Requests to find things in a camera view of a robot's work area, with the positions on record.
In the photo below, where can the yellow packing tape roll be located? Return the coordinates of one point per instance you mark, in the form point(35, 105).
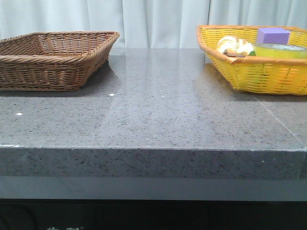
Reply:
point(270, 50)

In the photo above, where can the white curtain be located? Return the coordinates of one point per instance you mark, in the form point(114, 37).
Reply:
point(146, 23)

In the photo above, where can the toy croissant bread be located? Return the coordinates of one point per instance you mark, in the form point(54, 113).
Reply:
point(234, 46)

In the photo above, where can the yellow wicker basket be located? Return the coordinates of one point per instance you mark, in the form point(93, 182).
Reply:
point(252, 74)

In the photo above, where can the brown wicker basket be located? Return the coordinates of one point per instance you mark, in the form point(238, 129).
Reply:
point(53, 61)

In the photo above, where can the green plastic leaf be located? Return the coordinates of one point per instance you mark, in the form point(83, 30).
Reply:
point(252, 53)

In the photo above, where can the purple foam cube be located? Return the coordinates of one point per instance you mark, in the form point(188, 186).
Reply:
point(272, 35)

